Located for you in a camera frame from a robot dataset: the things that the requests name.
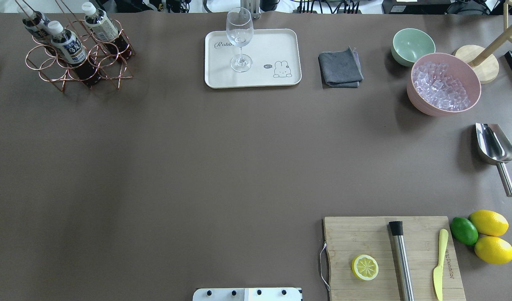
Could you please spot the tea bottle white cap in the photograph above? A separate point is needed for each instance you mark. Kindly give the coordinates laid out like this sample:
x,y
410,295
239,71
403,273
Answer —
x,y
105,30

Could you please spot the half lemon slice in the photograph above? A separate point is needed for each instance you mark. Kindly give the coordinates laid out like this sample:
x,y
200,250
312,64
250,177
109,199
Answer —
x,y
365,267

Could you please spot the white rabbit tray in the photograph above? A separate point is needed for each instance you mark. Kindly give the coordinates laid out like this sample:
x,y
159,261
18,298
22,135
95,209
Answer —
x,y
275,60

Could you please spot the bamboo cutting board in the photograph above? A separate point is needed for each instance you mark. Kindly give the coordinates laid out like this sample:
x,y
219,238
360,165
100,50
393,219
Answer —
x,y
348,237

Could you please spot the grey folded cloth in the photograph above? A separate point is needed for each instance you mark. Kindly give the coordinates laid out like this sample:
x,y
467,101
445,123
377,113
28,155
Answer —
x,y
341,69

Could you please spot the yellow lemon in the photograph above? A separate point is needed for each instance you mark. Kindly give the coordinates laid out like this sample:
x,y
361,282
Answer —
x,y
493,250
490,223

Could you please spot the yellow lemon upper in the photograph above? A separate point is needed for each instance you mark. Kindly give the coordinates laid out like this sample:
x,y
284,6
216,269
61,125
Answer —
x,y
490,223

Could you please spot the yellow lemon lower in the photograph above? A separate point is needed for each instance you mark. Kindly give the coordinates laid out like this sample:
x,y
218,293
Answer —
x,y
493,250

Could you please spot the clear wine glass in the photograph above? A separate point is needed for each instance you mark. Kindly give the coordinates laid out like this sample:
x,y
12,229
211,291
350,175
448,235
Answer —
x,y
240,31

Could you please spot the yellow plastic knife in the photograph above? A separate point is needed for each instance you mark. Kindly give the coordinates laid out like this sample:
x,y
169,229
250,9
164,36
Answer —
x,y
437,274

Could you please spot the copper wire bottle basket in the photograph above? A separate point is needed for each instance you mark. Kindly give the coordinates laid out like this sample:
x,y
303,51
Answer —
x,y
87,49

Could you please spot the green lime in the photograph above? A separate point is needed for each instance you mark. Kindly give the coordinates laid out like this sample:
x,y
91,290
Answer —
x,y
464,231

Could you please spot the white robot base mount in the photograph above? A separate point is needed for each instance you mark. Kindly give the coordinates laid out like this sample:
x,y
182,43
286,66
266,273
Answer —
x,y
249,294

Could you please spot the steel muddler black tip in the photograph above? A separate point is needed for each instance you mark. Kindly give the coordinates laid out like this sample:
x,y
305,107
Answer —
x,y
396,228

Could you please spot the tea bottle in basket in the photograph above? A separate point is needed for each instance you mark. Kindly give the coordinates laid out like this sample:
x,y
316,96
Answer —
x,y
70,49
36,23

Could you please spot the green bowl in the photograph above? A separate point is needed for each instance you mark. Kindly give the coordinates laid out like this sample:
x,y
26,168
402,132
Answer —
x,y
409,44

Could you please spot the pink bowl with ice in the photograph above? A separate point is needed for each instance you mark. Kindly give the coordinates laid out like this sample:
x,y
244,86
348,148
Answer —
x,y
442,85

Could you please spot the metal ice scoop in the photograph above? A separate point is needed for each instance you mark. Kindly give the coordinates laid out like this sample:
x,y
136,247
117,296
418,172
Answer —
x,y
495,149

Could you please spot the wooden cup rack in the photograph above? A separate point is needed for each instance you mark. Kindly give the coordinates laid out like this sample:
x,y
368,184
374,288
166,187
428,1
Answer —
x,y
480,59

